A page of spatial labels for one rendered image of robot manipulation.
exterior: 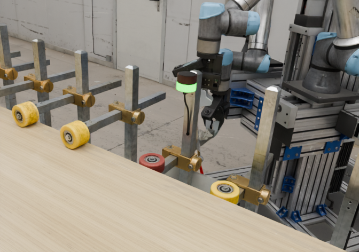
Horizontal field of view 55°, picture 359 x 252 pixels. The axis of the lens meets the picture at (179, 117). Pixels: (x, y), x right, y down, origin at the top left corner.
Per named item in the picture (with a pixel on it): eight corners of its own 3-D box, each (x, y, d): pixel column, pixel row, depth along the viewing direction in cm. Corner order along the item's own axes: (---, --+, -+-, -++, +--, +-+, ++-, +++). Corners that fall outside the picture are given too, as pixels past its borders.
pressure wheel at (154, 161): (148, 179, 116) (149, 148, 111) (168, 187, 112) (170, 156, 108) (133, 189, 109) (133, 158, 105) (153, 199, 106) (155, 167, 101)
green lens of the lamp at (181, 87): (182, 84, 108) (183, 77, 107) (199, 88, 105) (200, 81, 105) (172, 88, 103) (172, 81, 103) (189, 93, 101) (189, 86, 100)
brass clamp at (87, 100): (73, 97, 146) (72, 85, 144) (96, 105, 140) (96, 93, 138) (61, 101, 141) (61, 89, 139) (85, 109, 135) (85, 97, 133)
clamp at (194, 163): (169, 155, 126) (170, 143, 124) (201, 168, 120) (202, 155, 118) (160, 162, 122) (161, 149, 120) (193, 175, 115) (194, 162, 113)
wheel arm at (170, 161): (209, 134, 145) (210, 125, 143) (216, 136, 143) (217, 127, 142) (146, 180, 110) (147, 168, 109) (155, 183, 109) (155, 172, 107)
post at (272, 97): (245, 219, 116) (270, 83, 96) (255, 223, 114) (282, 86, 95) (241, 225, 113) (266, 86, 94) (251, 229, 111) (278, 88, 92)
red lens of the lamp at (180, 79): (183, 77, 107) (184, 70, 106) (200, 80, 104) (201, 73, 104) (172, 80, 102) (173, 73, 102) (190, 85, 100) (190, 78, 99)
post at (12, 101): (14, 119, 174) (1, 22, 155) (18, 121, 172) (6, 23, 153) (8, 121, 171) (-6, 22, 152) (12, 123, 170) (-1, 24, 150)
